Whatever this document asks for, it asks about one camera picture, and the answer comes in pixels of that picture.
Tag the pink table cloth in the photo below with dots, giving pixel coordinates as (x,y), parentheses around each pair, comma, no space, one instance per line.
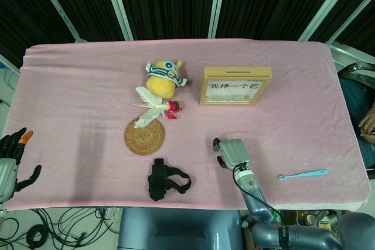
(88,86)

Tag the white feather toy red ribbon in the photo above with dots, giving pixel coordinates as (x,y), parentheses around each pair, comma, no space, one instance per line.
(155,102)

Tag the bottle with yellow blue label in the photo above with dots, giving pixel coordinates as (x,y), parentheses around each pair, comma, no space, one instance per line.
(324,224)

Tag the aluminium partition post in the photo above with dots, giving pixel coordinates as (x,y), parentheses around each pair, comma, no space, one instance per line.
(325,4)
(349,21)
(217,4)
(117,4)
(58,5)

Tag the row of silver coins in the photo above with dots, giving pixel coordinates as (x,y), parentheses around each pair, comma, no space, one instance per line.
(228,97)

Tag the bystander bare hand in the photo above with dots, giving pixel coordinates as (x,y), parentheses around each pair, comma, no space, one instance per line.
(369,124)

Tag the bystander blue jeans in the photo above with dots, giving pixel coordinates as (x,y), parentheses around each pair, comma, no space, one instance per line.
(351,100)

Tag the light blue toothbrush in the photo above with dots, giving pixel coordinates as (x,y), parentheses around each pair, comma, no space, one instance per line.
(304,174)

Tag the wooden money box frame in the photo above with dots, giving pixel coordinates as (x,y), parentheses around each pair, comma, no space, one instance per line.
(211,71)

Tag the round woven rattan coaster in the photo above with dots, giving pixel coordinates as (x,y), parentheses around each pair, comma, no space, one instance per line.
(145,141)

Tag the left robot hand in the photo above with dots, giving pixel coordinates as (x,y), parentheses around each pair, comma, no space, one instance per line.
(7,171)

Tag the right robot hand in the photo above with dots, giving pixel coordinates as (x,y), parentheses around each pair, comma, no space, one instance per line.
(233,152)

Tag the blue grey robot torso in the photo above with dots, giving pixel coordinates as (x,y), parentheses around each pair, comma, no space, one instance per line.
(175,226)

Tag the yellow plush toy striped scarf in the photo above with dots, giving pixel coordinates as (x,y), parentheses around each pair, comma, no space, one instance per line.
(159,84)

